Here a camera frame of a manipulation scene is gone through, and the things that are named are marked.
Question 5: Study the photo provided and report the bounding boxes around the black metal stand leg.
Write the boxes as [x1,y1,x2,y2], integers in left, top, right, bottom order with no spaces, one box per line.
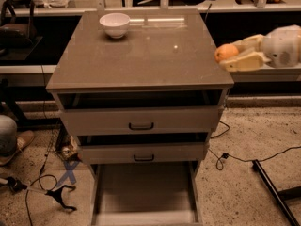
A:
[252,160,301,226]

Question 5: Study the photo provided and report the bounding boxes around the white ceramic bowl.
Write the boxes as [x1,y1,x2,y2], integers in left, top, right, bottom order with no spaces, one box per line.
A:
[99,13,130,39]

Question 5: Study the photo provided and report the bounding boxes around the black floor cable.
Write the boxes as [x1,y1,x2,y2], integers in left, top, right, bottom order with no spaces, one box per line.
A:
[208,121,301,171]

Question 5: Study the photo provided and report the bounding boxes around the tan shoe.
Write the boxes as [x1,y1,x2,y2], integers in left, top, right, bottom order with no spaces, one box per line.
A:
[0,131,35,166]

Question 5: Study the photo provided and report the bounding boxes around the blue tape cross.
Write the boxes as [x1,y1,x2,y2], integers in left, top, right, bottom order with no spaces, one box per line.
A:
[56,161,79,187]

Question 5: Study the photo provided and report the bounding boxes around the grey drawer cabinet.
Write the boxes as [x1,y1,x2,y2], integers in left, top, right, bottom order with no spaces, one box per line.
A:
[45,8,235,226]

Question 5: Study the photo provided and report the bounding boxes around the orange fruit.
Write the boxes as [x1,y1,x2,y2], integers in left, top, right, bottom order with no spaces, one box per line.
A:
[214,43,239,63]

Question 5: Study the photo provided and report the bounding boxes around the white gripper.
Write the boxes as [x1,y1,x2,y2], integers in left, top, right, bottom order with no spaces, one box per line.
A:
[219,25,301,72]

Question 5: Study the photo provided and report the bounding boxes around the bottom grey drawer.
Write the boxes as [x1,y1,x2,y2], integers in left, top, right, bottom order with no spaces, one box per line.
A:
[90,162,203,226]

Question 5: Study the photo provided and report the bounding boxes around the black reacher grabber tool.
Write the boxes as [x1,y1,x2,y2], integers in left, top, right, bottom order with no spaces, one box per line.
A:
[0,177,77,211]

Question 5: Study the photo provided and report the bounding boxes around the grey drawer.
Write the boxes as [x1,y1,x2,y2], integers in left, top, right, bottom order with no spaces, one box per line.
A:
[90,162,203,226]
[74,132,209,164]
[59,90,222,136]

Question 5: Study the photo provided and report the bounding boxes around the middle grey drawer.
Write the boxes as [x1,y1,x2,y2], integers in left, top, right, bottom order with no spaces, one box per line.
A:
[74,132,209,164]

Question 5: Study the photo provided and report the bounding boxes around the top grey drawer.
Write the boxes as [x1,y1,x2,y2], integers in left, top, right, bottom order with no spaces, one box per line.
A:
[59,90,222,136]

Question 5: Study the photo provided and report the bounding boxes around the dark bag with handle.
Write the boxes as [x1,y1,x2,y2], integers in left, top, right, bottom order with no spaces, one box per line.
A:
[0,0,37,48]

